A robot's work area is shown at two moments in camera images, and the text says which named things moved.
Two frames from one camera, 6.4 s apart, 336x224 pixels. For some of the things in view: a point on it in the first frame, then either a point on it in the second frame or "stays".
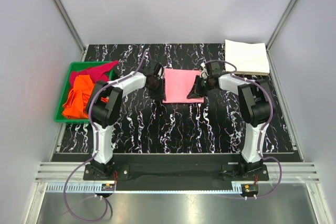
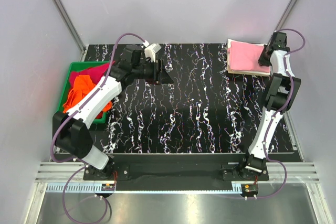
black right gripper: (196, 92) to (261, 61)
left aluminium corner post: (63, 12) stays
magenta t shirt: (97, 73) stays
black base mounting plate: (170, 172) stays
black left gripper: (160, 93) to (158, 77)
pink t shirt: (178, 84) to (245, 57)
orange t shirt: (76, 105) stays
